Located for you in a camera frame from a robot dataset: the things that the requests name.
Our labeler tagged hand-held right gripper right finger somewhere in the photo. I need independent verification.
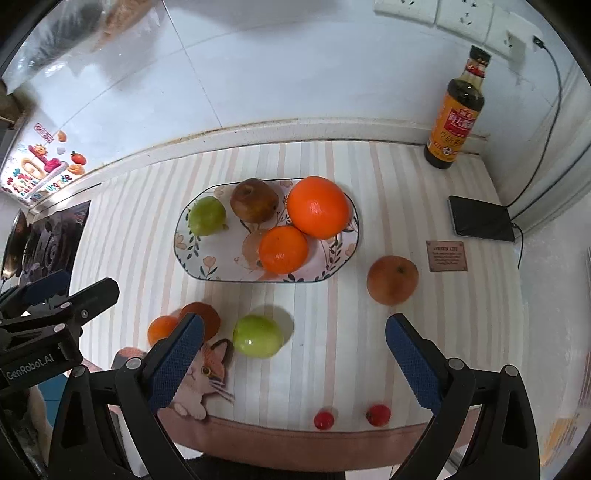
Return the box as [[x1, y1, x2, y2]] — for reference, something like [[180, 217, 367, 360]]
[[385, 313, 541, 480]]

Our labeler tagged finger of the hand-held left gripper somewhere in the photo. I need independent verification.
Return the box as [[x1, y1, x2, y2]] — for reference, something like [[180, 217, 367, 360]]
[[51, 277, 121, 340], [0, 269, 72, 320]]

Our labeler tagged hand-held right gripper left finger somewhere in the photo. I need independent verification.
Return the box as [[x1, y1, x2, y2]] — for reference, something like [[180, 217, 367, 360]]
[[48, 313, 206, 480]]

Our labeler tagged small bright tangerine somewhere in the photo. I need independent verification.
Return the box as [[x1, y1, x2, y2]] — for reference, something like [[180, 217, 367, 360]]
[[148, 316, 181, 347]]

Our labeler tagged dark orange tangerine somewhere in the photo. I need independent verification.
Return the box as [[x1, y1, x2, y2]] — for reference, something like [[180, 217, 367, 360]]
[[178, 302, 221, 341]]

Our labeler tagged large green apple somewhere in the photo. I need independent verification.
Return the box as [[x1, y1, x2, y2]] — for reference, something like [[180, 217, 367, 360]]
[[232, 315, 284, 358]]

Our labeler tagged pale brownish orange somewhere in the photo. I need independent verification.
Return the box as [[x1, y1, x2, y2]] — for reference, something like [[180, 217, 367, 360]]
[[367, 255, 419, 306]]

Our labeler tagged floral oval plate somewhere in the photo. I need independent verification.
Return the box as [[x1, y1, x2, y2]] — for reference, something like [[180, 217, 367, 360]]
[[174, 178, 360, 283]]

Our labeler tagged black gas stove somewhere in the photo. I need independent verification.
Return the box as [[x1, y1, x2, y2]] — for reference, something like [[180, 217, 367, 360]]
[[21, 200, 92, 289]]

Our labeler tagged metal pan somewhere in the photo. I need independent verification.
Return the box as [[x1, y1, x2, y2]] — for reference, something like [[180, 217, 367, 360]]
[[0, 210, 29, 281]]

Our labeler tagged striped tablecloth with cat print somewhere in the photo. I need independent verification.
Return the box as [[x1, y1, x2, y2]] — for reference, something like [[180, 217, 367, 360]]
[[69, 138, 532, 462]]

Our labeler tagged brown cloth label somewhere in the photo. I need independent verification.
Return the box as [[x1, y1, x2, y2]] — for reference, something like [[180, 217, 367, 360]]
[[426, 240, 468, 272]]

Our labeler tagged small green apple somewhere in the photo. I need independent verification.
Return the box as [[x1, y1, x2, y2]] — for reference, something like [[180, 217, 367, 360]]
[[188, 196, 228, 237]]

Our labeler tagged medium orange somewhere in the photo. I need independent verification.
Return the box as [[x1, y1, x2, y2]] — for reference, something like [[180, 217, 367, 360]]
[[258, 226, 309, 275]]

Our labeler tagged black power bank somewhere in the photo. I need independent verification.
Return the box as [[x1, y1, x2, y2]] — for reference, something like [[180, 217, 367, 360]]
[[448, 195, 515, 243]]

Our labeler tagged brown pear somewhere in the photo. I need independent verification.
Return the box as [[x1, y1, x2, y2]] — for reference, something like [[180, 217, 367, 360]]
[[230, 178, 280, 223]]

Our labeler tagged large orange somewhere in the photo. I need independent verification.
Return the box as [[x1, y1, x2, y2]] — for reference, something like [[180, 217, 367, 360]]
[[287, 176, 352, 240]]

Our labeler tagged dark sauce bottle orange label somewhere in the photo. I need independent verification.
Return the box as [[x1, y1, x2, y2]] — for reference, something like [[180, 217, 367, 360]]
[[424, 45, 491, 169]]

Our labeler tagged clear plastic bag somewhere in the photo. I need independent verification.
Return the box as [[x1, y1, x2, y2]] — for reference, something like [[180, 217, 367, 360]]
[[18, 0, 160, 72]]

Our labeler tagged colourful wall sticker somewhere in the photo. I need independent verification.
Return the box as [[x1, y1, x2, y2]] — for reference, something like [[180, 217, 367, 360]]
[[0, 122, 88, 205]]

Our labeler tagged black charging cable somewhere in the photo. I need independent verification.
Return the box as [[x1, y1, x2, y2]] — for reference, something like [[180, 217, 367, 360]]
[[505, 36, 563, 271]]

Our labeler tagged white wall socket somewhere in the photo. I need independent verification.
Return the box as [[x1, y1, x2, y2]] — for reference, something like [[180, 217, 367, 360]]
[[501, 30, 528, 62], [436, 0, 496, 41], [374, 0, 438, 25]]

